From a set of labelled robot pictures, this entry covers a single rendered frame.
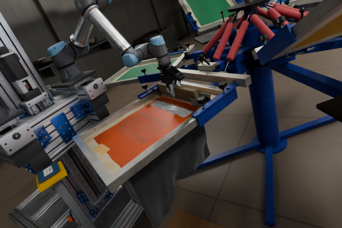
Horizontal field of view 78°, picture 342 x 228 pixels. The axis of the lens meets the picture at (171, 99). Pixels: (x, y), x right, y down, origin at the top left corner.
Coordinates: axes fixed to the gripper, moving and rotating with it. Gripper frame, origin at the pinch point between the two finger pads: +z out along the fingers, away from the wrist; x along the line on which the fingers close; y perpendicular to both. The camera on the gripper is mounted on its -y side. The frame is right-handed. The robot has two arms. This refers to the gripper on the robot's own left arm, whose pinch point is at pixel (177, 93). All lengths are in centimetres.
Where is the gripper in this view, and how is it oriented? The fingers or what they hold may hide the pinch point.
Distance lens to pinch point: 128.6
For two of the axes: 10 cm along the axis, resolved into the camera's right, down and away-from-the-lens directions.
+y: -5.9, -1.6, 7.9
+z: 3.1, 8.6, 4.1
